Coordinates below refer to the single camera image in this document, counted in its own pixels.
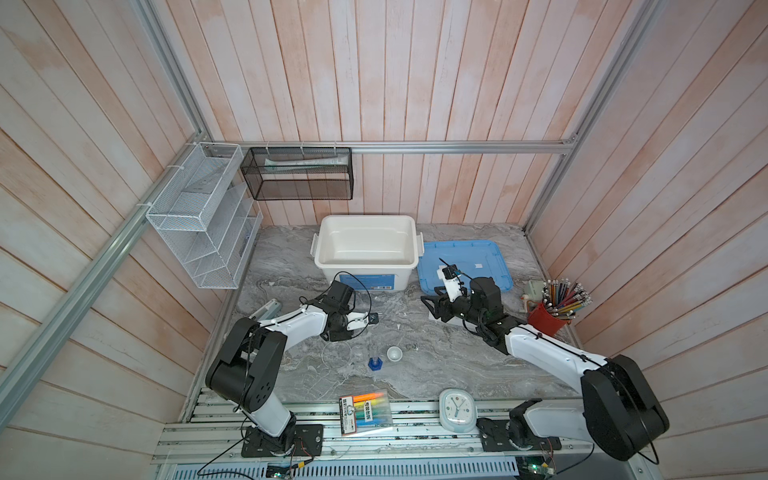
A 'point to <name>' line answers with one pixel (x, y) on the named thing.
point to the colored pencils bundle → (563, 298)
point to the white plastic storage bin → (373, 252)
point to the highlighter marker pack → (364, 413)
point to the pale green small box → (535, 288)
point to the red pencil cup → (544, 320)
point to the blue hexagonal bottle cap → (375, 363)
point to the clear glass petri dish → (337, 354)
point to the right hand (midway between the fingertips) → (429, 292)
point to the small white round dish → (394, 354)
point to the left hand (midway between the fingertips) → (344, 326)
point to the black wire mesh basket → (282, 173)
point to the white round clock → (458, 410)
